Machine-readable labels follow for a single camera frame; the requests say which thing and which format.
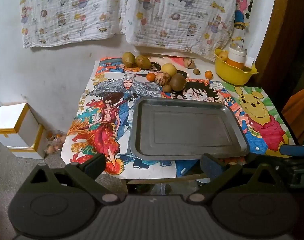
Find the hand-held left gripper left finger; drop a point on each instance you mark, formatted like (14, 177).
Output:
(95, 165)

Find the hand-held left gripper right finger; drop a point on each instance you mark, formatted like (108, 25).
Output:
(211, 167)

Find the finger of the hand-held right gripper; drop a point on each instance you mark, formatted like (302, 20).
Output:
(274, 160)
(292, 150)

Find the metal tray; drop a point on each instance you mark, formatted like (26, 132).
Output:
(187, 130)

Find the small brown kiwi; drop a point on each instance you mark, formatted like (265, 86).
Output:
(167, 88)
(196, 71)

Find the large brown kiwi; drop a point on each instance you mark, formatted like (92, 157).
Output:
(178, 82)

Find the small orange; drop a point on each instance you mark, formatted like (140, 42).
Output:
(208, 74)
(151, 76)

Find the striped pepino melon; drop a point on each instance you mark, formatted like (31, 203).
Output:
(162, 77)
(188, 63)

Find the yellow lemon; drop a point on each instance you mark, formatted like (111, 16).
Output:
(168, 69)

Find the yellow-green pear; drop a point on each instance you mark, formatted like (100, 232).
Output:
(128, 59)

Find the brown-green pear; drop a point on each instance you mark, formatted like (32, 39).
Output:
(143, 62)

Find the orange cloth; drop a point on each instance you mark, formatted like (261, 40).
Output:
(297, 112)

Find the colourful anime poster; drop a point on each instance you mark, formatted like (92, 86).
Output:
(104, 120)

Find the small crumpled plastic bag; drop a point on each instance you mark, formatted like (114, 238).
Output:
(55, 141)

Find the white box with yellow tape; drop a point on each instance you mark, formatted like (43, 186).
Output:
(34, 145)
(11, 122)

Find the yellow plastic bowl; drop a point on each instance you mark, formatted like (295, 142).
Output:
(229, 75)

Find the white paper piece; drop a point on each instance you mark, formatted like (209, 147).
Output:
(250, 62)

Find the white and orange jar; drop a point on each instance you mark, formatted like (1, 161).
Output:
(237, 55)

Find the small yellow pear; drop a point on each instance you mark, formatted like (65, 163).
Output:
(223, 55)

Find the brown wooden door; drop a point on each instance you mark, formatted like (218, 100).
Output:
(284, 30)

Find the printed white cloth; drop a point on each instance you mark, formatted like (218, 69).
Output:
(142, 12)

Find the wall poster with pink figure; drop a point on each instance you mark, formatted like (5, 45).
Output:
(242, 5)

